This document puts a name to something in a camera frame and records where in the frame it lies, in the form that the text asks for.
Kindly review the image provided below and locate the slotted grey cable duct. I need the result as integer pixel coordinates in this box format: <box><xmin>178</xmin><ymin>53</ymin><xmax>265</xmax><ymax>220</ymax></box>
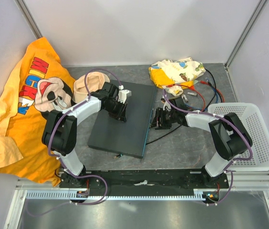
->
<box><xmin>26</xmin><ymin>189</ymin><xmax>219</xmax><ymax>201</ymax></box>

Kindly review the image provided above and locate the blue ethernet cable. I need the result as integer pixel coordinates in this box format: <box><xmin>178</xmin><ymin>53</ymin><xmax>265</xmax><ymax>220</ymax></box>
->
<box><xmin>205</xmin><ymin>77</ymin><xmax>225</xmax><ymax>103</ymax></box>

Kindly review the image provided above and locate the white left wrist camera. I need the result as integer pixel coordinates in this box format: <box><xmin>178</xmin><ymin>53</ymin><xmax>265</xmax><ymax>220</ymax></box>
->
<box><xmin>117</xmin><ymin>85</ymin><xmax>132</xmax><ymax>104</ymax></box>

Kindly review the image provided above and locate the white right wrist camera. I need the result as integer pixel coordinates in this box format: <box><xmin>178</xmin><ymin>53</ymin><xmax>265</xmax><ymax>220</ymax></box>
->
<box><xmin>161</xmin><ymin>98</ymin><xmax>171</xmax><ymax>112</ymax></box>

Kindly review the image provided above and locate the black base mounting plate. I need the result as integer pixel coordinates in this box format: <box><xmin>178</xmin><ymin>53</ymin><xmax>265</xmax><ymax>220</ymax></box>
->
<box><xmin>60</xmin><ymin>169</ymin><xmax>229</xmax><ymax>189</ymax></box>

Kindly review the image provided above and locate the patterned white yellow cloth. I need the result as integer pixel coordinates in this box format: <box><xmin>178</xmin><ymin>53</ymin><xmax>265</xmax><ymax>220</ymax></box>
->
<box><xmin>148</xmin><ymin>57</ymin><xmax>206</xmax><ymax>96</ymax></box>

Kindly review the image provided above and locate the orange Mickey t-shirt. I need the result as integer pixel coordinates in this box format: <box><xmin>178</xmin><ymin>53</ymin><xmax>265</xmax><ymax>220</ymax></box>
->
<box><xmin>0</xmin><ymin>37</ymin><xmax>75</xmax><ymax>186</ymax></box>

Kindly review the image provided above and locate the dark grey network switch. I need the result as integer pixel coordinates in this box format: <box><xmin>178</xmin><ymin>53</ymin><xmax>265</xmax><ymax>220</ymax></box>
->
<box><xmin>87</xmin><ymin>81</ymin><xmax>156</xmax><ymax>159</ymax></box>

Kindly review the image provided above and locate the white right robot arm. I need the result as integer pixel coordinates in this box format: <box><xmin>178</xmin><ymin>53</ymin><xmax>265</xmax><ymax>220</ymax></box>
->
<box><xmin>150</xmin><ymin>96</ymin><xmax>253</xmax><ymax>188</ymax></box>

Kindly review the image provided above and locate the white perforated plastic basket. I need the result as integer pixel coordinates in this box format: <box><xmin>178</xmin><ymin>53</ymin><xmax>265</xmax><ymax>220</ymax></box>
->
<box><xmin>208</xmin><ymin>103</ymin><xmax>269</xmax><ymax>172</ymax></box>

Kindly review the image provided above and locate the long black cable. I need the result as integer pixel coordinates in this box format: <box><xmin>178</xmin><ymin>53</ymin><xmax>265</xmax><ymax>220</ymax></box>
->
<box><xmin>113</xmin><ymin>124</ymin><xmax>185</xmax><ymax>159</ymax></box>

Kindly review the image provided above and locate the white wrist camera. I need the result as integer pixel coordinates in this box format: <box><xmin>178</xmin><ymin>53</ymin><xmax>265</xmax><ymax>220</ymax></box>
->
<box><xmin>117</xmin><ymin>85</ymin><xmax>132</xmax><ymax>104</ymax></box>
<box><xmin>161</xmin><ymin>98</ymin><xmax>171</xmax><ymax>112</ymax></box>

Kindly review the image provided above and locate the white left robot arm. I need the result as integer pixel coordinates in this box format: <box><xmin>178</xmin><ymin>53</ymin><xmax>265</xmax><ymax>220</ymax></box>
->
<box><xmin>41</xmin><ymin>82</ymin><xmax>132</xmax><ymax>187</ymax></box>

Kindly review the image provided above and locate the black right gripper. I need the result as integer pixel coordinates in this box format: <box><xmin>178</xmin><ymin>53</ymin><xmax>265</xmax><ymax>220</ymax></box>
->
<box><xmin>149</xmin><ymin>107</ymin><xmax>177</xmax><ymax>130</ymax></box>

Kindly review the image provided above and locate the beige bucket hat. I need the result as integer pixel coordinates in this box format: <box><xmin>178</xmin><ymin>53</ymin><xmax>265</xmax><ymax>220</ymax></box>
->
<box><xmin>73</xmin><ymin>72</ymin><xmax>110</xmax><ymax>103</ymax></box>

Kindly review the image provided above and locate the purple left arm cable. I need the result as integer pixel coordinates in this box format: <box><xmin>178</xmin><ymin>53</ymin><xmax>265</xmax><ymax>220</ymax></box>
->
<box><xmin>25</xmin><ymin>68</ymin><xmax>123</xmax><ymax>217</ymax></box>

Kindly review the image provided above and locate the short black cable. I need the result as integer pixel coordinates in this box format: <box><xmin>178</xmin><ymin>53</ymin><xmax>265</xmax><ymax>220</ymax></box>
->
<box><xmin>203</xmin><ymin>68</ymin><xmax>218</xmax><ymax>103</ymax></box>

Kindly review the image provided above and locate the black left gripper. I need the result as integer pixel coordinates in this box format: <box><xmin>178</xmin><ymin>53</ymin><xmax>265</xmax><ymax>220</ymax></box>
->
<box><xmin>104</xmin><ymin>99</ymin><xmax>128</xmax><ymax>123</ymax></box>

